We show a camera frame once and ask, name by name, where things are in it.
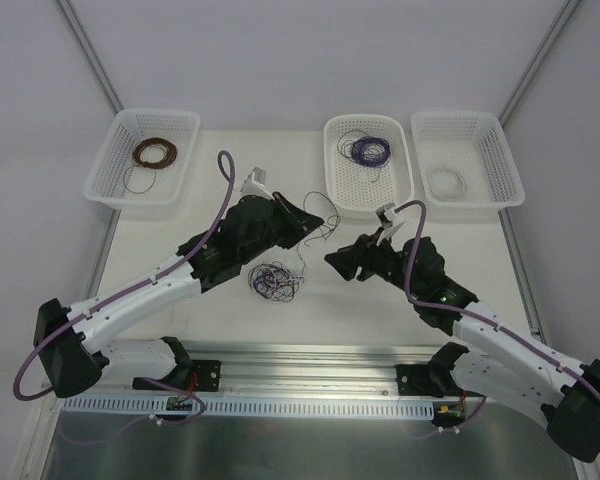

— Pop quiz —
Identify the brown cable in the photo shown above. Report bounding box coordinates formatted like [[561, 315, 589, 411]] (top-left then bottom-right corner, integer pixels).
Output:
[[121, 137, 179, 195], [297, 190, 342, 281]]

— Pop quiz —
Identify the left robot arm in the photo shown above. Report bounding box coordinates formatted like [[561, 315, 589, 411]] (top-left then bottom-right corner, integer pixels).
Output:
[[34, 192, 324, 398]]

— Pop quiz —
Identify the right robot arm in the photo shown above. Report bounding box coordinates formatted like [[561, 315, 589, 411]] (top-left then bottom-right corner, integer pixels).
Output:
[[325, 234, 600, 463]]

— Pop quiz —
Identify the middle white perforated basket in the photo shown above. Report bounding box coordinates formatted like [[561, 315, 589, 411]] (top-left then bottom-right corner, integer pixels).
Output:
[[323, 114, 415, 220]]

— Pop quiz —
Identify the white perforated basket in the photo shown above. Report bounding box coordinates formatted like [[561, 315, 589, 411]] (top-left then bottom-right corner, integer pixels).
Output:
[[411, 111, 525, 223], [323, 114, 415, 220], [83, 109, 201, 218]]

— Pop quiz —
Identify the right white perforated basket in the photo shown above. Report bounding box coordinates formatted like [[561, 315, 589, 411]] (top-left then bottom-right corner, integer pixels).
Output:
[[411, 111, 525, 223]]

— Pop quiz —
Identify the left white perforated basket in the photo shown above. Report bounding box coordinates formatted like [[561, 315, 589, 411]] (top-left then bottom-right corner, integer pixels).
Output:
[[83, 109, 201, 218]]

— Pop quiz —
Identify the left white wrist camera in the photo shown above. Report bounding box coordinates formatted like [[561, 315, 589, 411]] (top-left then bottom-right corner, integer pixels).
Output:
[[240, 167, 273, 200]]

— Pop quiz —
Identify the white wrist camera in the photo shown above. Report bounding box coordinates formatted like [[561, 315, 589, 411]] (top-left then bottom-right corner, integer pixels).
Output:
[[240, 167, 273, 200], [375, 203, 405, 245]]

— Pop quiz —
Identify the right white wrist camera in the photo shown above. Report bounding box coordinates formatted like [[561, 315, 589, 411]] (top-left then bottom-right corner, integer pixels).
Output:
[[375, 203, 405, 245]]

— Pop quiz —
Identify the purple coiled cable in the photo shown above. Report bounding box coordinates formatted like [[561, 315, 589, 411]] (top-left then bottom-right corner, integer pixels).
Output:
[[336, 129, 393, 184]]

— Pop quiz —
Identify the white coiled cable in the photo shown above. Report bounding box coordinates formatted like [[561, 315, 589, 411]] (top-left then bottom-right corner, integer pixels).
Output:
[[425, 165, 468, 203]]

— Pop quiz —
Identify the brown coiled cable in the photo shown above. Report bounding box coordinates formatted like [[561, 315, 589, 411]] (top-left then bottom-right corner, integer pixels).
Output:
[[121, 137, 179, 195]]

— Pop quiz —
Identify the aluminium mounting rail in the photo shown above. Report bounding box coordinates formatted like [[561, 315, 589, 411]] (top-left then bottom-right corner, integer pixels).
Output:
[[43, 341, 481, 401]]

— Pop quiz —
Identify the white slotted cable duct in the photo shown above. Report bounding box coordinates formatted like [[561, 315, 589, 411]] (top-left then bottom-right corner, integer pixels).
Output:
[[64, 394, 434, 421]]

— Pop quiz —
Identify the left aluminium frame post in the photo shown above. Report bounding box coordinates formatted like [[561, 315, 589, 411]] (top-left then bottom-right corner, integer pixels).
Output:
[[54, 0, 124, 115]]

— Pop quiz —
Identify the aluminium frame post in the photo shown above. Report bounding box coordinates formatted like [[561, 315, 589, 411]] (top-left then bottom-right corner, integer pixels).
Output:
[[54, 0, 124, 115], [499, 0, 584, 128]]

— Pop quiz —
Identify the right aluminium frame post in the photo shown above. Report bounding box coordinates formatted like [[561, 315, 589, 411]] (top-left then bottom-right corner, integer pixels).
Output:
[[499, 0, 584, 128]]

